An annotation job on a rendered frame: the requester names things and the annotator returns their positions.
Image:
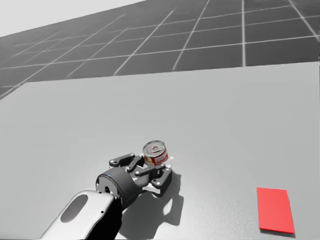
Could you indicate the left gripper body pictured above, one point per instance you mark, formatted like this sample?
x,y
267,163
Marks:
x,y
119,182

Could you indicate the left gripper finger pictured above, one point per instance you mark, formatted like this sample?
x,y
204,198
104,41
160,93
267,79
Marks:
x,y
160,178
122,161

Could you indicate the red and white can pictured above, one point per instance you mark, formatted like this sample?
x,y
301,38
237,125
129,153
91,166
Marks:
x,y
155,152

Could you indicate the pink pad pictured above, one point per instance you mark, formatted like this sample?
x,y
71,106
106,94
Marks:
x,y
275,210

